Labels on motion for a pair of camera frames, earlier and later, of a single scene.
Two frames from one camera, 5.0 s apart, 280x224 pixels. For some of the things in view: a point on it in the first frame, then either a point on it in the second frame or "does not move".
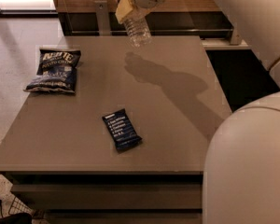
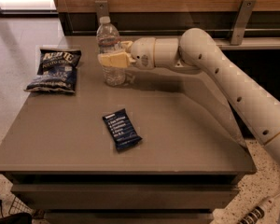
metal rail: [154, 30] does not move
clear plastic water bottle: [137, 27] -> [109, 41]
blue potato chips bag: [56, 70] does not move
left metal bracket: [103, 18] does not move
